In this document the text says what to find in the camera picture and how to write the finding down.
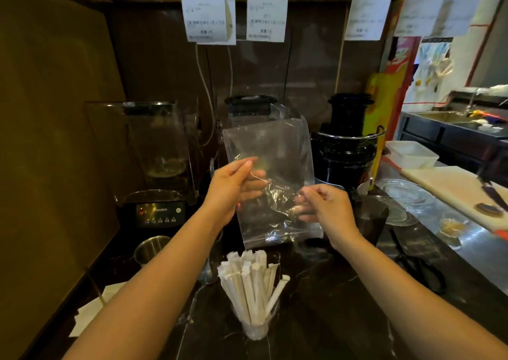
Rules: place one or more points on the person's right hand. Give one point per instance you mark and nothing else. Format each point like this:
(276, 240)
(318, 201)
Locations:
(333, 213)

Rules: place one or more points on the person's left hand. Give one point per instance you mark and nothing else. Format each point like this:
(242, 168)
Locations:
(224, 191)

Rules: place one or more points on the person's right thumb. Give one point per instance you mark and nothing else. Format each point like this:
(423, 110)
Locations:
(315, 189)

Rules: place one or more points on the person's left thumb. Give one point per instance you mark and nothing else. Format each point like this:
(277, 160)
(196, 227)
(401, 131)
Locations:
(243, 165)

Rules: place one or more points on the clear plastic bag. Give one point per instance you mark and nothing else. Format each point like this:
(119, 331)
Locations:
(277, 149)

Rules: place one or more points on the person's left forearm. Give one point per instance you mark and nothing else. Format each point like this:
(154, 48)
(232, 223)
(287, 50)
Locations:
(150, 292)

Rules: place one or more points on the person's right forearm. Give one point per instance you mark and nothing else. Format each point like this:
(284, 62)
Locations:
(404, 304)

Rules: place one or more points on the black juicer machine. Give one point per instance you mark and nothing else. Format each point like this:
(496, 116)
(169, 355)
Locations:
(345, 149)

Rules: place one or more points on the blender jar with black lid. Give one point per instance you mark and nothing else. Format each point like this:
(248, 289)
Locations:
(250, 105)

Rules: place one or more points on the clear glass plate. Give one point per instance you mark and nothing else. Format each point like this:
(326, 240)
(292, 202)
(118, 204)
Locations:
(399, 213)
(408, 191)

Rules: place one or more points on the blender with clear sound cover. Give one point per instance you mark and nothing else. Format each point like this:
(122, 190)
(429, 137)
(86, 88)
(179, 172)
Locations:
(154, 153)

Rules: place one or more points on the white plastic container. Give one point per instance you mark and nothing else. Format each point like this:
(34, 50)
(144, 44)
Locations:
(412, 153)

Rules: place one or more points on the bundle of paper-wrapped straws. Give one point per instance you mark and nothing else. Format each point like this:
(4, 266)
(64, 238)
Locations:
(248, 280)

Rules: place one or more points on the small steel cup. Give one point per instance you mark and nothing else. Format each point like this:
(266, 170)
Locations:
(150, 248)

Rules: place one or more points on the black scissors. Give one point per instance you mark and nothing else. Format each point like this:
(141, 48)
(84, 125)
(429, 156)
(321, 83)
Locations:
(420, 264)

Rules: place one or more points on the white cutting board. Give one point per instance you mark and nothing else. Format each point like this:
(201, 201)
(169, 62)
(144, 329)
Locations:
(448, 189)

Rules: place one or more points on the dark counter cabinet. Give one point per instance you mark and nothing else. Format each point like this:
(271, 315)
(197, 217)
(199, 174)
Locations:
(444, 141)

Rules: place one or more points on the small glass bowl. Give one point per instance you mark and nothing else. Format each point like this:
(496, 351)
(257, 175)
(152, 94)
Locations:
(453, 225)

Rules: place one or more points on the steel sink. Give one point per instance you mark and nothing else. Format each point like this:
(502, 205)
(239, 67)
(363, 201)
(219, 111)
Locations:
(444, 117)

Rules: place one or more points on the clear plastic straw cup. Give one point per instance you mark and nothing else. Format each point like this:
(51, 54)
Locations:
(256, 330)

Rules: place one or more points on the row of hanging paper receipts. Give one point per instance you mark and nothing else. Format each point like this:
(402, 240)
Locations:
(202, 6)

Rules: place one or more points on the round fruit slice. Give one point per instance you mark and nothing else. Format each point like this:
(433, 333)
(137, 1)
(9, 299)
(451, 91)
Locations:
(489, 210)

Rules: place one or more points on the steel faucet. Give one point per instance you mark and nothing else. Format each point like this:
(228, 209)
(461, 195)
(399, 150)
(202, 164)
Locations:
(471, 100)

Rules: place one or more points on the stack of white paper napkins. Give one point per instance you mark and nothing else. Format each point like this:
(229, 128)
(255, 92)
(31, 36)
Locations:
(89, 312)

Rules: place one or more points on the colourful wall poster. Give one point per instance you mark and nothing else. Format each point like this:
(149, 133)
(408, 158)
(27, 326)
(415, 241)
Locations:
(397, 74)

